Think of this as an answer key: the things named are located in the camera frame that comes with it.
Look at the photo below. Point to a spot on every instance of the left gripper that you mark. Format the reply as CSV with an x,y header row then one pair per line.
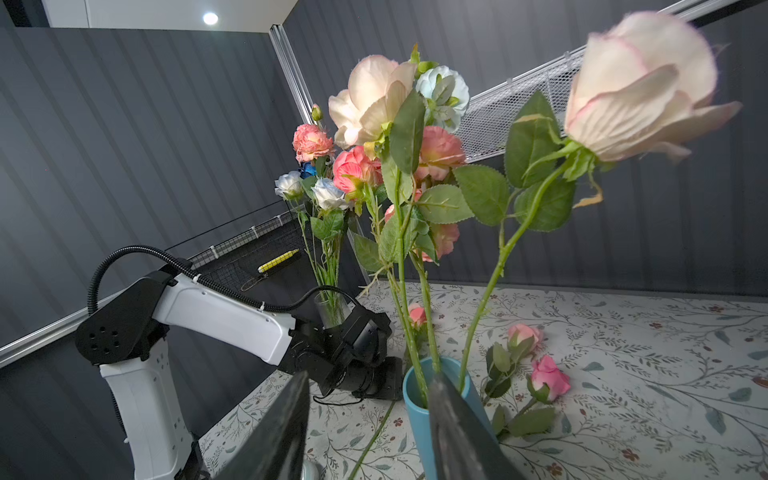
x,y
351,357

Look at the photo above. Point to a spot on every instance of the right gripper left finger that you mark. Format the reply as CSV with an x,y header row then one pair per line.
x,y
275,449

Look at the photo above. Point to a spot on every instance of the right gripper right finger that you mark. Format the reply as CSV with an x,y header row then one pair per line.
x,y
462,446

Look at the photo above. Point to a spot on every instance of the clear ribbed glass vase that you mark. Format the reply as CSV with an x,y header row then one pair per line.
x,y
333,308

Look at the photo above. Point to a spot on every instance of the teal ceramic vase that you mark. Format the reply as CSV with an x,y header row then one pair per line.
x,y
418,414

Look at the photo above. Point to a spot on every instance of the white blue rose stem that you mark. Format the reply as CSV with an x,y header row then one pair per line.
x,y
329,225

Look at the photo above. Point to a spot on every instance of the coral pink rose stem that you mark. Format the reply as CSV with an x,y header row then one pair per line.
x,y
359,178

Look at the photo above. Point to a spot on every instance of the pink carnation spray stem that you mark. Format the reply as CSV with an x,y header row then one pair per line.
x,y
440,154

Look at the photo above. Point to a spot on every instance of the pale cream rose stem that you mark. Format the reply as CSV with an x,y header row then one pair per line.
x,y
381,110

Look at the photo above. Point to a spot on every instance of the white rose spray stem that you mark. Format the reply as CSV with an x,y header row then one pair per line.
x,y
445,93

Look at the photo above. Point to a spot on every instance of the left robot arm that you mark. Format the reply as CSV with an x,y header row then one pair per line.
x,y
150,340

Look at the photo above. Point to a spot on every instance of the pile of artificial flowers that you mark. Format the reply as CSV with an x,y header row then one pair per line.
x,y
517,391

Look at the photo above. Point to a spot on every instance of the yellow marker in basket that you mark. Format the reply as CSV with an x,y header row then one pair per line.
x,y
277,261

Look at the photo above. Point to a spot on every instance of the black wire basket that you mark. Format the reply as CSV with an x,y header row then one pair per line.
x,y
232,253

